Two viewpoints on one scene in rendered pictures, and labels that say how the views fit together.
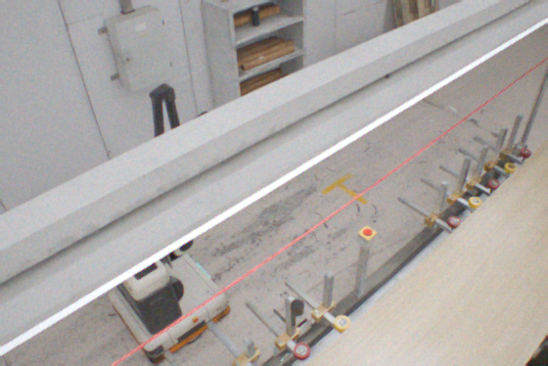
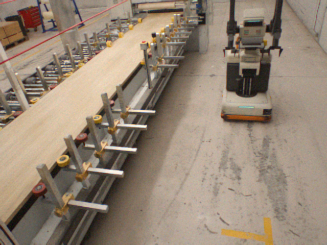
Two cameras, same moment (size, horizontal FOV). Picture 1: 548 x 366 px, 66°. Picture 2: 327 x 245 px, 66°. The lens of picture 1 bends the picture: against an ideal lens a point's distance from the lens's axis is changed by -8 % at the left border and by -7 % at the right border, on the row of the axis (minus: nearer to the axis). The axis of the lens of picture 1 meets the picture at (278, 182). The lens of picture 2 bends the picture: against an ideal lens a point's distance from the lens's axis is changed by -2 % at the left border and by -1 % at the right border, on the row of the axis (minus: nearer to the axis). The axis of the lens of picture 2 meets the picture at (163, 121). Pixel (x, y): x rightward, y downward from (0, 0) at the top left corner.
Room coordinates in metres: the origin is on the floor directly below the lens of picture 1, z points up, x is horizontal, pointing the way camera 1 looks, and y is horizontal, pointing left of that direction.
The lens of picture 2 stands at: (3.76, -1.75, 1.97)
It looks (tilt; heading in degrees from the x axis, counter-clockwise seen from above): 33 degrees down; 148
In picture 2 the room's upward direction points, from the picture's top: 7 degrees counter-clockwise
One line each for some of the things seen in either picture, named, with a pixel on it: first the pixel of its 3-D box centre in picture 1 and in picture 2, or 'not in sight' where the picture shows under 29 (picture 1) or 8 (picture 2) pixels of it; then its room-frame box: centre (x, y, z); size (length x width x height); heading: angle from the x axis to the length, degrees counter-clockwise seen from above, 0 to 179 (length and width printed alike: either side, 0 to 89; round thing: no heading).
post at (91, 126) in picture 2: (478, 173); (97, 144); (2.26, -1.38, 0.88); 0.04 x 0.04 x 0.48; 40
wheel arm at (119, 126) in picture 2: (447, 194); (120, 126); (2.12, -1.12, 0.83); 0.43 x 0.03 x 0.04; 40
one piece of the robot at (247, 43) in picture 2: not in sight; (251, 47); (2.02, 0.61, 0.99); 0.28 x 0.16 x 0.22; 39
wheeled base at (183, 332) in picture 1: (167, 301); (245, 100); (1.83, 0.83, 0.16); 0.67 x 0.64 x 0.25; 129
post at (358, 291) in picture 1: (361, 269); (147, 69); (1.47, -0.42, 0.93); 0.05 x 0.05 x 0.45; 40
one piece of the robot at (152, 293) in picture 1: (142, 272); (248, 68); (1.77, 0.91, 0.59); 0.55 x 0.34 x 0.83; 39
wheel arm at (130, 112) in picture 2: (426, 214); (132, 112); (1.96, -0.93, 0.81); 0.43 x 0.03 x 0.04; 40
